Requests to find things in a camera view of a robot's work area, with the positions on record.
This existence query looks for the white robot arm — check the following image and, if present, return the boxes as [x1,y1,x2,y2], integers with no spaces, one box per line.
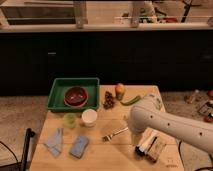
[127,93,213,154]

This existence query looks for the white plastic cup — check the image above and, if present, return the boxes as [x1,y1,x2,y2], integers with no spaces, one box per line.
[82,109,97,127]

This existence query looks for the small green plastic cup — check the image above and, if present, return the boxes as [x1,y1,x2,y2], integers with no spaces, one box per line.
[63,113,76,129]

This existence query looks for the orange green mango toy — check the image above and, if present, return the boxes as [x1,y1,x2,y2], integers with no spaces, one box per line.
[115,83,125,101]

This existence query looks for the brown grape bunch toy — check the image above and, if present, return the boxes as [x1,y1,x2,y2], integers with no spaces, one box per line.
[103,91,115,109]

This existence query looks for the dark red bowl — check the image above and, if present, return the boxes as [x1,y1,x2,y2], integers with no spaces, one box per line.
[64,86,88,108]

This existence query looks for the green plastic tray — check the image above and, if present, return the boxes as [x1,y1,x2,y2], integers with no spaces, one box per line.
[47,78,100,113]

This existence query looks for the blue sponge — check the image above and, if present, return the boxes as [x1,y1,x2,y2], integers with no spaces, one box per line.
[69,135,89,158]

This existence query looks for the black white brush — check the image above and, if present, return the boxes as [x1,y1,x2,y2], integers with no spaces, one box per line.
[135,130,158,156]

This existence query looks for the light blue cloth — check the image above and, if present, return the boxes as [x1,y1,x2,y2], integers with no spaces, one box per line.
[44,128,63,157]

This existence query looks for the small brown box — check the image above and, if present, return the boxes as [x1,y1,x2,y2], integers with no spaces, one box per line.
[146,137,166,163]

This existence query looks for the black chair frame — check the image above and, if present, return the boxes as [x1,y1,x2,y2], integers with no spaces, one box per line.
[0,128,36,171]

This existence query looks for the black cable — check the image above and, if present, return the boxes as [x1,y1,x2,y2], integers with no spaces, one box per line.
[177,139,213,171]

